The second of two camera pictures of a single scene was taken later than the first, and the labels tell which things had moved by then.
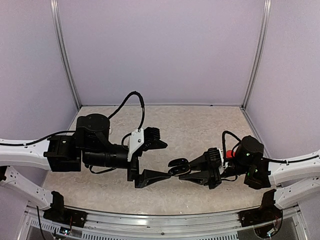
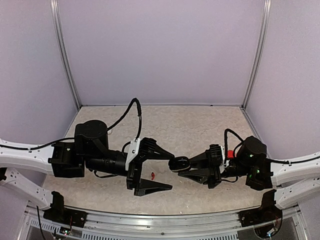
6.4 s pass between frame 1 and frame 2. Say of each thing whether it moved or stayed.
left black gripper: moved
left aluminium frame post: stayed
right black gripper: stayed
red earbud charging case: stayed
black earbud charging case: moved
